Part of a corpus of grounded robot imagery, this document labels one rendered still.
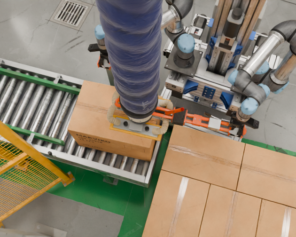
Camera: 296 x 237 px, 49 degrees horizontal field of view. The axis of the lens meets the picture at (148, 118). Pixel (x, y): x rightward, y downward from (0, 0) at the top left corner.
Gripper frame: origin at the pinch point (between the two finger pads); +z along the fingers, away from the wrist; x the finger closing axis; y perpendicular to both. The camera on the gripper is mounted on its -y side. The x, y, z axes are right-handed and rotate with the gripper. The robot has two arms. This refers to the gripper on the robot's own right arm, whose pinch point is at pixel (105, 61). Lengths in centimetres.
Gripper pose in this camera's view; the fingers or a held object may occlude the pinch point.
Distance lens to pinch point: 219.6
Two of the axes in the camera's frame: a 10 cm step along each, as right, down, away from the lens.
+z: 0.1, 3.6, 9.3
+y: 9.7, 2.2, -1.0
